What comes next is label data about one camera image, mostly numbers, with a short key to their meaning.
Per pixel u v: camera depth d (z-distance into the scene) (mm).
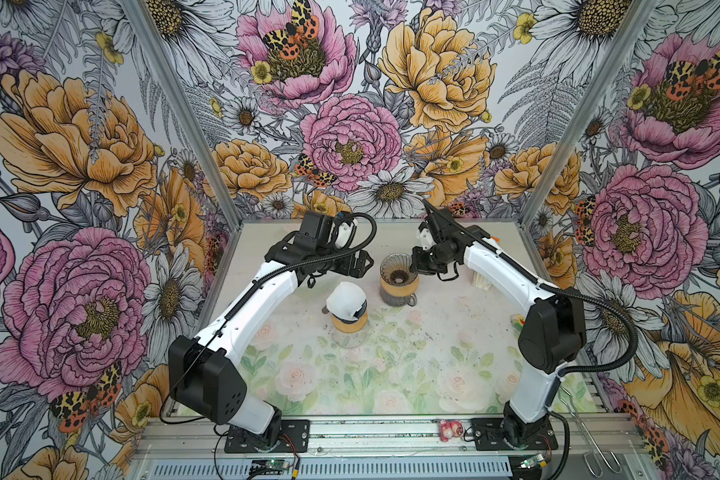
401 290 901
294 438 744
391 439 759
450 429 730
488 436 735
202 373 409
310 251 597
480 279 588
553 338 473
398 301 965
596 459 715
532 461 716
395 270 926
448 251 653
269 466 708
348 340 903
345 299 823
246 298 477
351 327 799
